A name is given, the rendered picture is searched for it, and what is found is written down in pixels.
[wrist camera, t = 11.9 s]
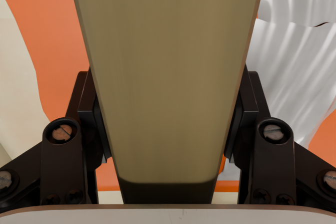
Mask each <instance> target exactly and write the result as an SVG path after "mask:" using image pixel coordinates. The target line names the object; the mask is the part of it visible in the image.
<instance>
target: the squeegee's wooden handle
mask: <svg viewBox="0 0 336 224"><path fill-rule="evenodd" d="M260 1H261V0H74V4H75V8H76V12H77V16H78V20H79V24H80V29H81V33H82V37H83V41H84V45H85V49H86V53H87V57H88V61H89V65H90V69H91V73H92V77H93V82H94V86H95V90H96V94H97V98H98V102H99V106H100V110H101V114H102V118H103V122H104V126H105V130H106V135H107V139H108V143H109V147H110V151H111V155H112V159H113V163H114V167H115V171H116V175H117V179H118V183H119V188H120V192H121V196H122V200H123V203H124V204H211V202H212V198H213V194H214V190H215V186H216V182H217V178H218V174H219V170H220V165H221V161H222V157H223V153H224V149H225V145H226V141H227V137H228V133H229V129H230V124H231V120H232V116H233V112H234V108H235V104H236V100H237V96H238V92H239V88H240V83H241V79H242V75H243V71H244V67H245V63H246V59H247V55H248V51H249V47H250V42H251V38H252V34H253V30H254V26H255V22H256V18H257V14H258V10H259V6H260Z"/></svg>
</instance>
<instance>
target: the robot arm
mask: <svg viewBox="0 0 336 224"><path fill-rule="evenodd" d="M223 154H224V157H226V158H228V159H229V163H234V164H235V166H236V167H238V168H239V169H240V176H239V186H238V197H237V204H99V197H98V186H97V176H96V169H97V168H98V167H100V166H101V164H102V163H107V159H108V158H110V157H112V154H111V150H110V146H109V142H108V138H107V133H106V129H105V125H104V121H103V117H102V113H101V109H100V105H99V101H98V97H97V93H96V89H95V85H94V80H93V76H92V72H91V68H90V66H89V69H88V71H80V72H79V73H78V75H77V78H76V81H75V84H74V88H73V91H72V94H71V98H70V101H69V104H68V107H67V111H66V114H65V117H62V118H58V119H55V120H53V121H52V122H50V123H49V124H48V125H47V126H46V127H45V129H44V130H43V133H42V141H41V142H40V143H38V144H37V145H35V146H33V147H32V148H30V149H29V150H27V151H26V152H24V153H23V154H21V155H19V156H18V157H16V158H15V159H13V160H12V161H10V162H9V163H7V164H5V165H4V166H2V167H1V168H0V224H336V168H335V167H334V166H332V165H331V164H329V163H327V162H326V161H324V160H323V159H321V158H320V157H318V156H317V155H315V154H313V153H312V152H310V151H309V150H307V149H306V148H304V147H303V146H301V145H299V144H298V143H296V142H295V141H294V133H293V130H292V129H291V127H290V126H289V125H288V124H287V123H286V122H284V121H283V120H281V119H278V118H275V117H271V114H270V111H269V107H268V104H267V101H266V98H265V94H264V91H263V88H262V84H261V81H260V78H259V75H258V73H257V72H256V71H248V69H247V65H246V63H245V66H244V70H243V74H242V78H241V82H240V87H239V91H238V95H237V99H236V103H235V107H234V111H233V115H232V119H231V123H230V128H229V132H228V136H227V140H226V144H225V148H224V152H223Z"/></svg>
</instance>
